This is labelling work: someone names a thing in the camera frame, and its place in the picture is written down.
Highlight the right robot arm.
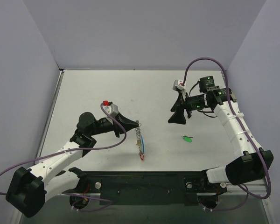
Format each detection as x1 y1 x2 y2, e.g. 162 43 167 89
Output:
168 76 273 191

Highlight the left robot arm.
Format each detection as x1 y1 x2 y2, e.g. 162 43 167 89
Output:
6 106 139 217

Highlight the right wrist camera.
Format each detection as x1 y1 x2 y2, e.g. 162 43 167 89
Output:
172 79 186 92

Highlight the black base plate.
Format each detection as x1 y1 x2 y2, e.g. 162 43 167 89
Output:
67 171 227 205

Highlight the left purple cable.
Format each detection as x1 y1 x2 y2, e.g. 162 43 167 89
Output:
0 102 127 212

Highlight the aluminium frame rail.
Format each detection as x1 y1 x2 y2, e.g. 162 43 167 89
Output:
19 175 270 196

